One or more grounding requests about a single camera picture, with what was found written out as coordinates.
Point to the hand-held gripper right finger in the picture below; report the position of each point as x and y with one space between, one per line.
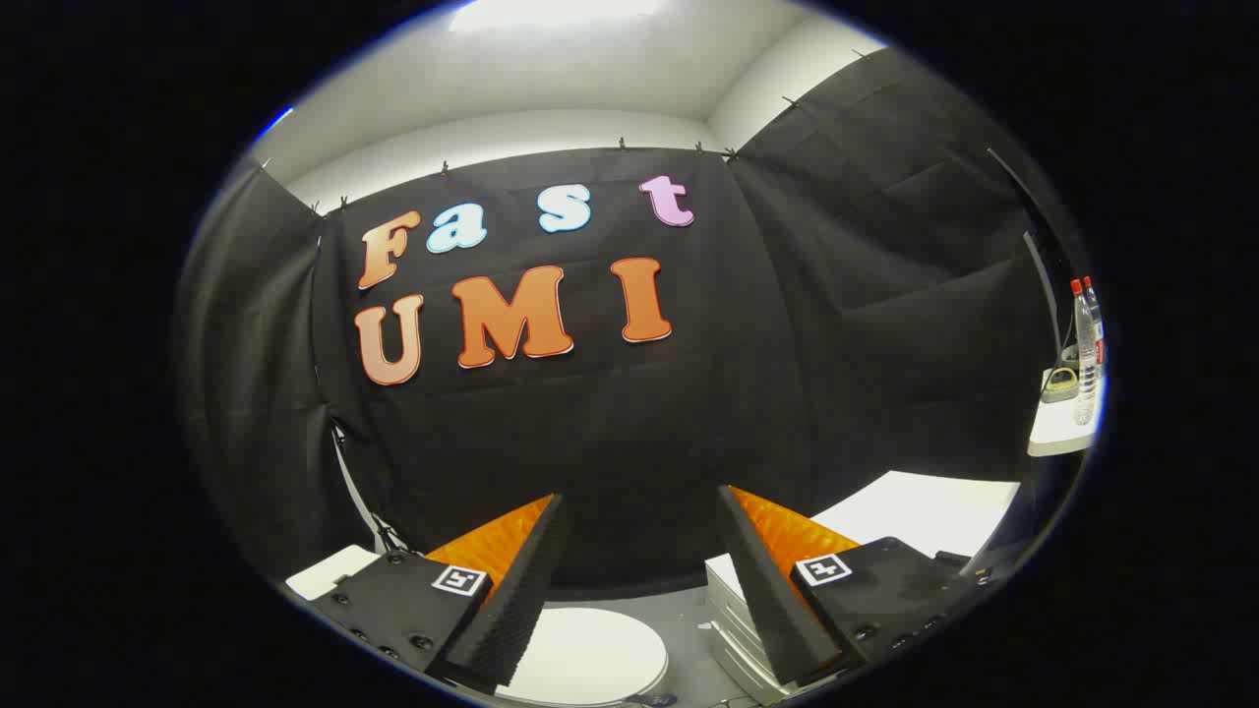
767 590

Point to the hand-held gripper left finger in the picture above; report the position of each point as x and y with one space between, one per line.
526 590

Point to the white toilet lid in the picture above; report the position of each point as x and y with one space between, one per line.
590 654

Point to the white drawer cabinet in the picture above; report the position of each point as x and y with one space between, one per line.
915 511

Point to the backdrop stand leg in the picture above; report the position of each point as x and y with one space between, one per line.
359 492

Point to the black backdrop cloth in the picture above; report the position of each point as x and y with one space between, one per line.
639 423

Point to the white side table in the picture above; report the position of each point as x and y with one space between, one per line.
1057 433

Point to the clear red-capped water bottle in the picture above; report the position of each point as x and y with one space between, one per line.
1085 364
1098 324

